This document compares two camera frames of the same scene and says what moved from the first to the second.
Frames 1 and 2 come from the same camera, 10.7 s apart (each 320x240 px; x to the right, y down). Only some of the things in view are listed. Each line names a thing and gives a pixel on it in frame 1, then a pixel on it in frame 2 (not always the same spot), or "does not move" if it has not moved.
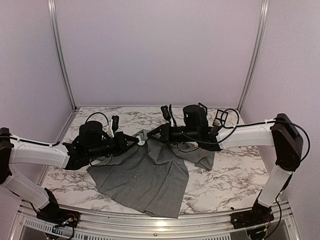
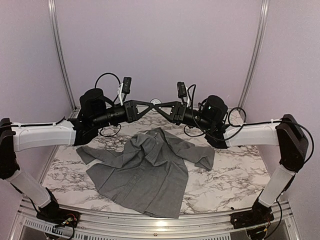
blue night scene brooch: [141, 142] to [155, 101]
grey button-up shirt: [150, 176] does not move
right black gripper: [164, 129] to [177, 111]
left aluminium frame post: [52, 8] does not move
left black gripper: [121, 138] to [131, 110]
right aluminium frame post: [263, 18] does not move
